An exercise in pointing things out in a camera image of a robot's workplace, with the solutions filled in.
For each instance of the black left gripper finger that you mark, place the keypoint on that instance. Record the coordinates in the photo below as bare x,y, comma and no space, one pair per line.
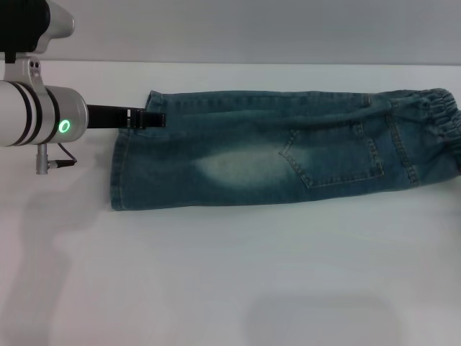
149,120

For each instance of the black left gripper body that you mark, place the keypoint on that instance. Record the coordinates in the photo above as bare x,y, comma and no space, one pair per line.
106,116

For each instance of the blue denim shorts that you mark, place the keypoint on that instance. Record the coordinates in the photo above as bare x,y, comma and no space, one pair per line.
288,162

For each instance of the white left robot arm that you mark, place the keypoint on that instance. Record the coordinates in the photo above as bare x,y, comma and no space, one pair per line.
32,115

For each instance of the white camera mounting bracket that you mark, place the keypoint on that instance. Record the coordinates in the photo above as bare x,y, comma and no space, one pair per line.
30,74

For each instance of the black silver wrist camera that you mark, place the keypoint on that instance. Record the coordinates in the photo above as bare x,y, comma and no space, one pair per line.
29,25

